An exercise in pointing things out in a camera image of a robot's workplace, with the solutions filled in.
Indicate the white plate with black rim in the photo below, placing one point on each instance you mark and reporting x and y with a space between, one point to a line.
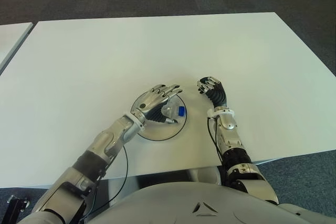
162 132

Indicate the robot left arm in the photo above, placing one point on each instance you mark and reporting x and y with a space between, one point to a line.
110 140

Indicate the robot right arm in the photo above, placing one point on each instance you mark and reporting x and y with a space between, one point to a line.
231 140

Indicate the white round robot leg shell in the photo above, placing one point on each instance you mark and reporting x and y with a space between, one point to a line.
210 175

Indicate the black metal stand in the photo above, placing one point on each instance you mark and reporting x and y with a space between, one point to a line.
17 204

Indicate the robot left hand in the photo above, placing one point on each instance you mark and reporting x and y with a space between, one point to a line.
151 102

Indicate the grey robot torso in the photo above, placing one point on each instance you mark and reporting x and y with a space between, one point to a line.
168 203

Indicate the neighbouring white table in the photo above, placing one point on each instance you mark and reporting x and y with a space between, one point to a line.
10 40

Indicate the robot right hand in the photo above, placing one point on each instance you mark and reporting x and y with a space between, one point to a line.
217 94

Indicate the clear bottle with blue cap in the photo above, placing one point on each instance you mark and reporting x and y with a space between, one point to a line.
173 110

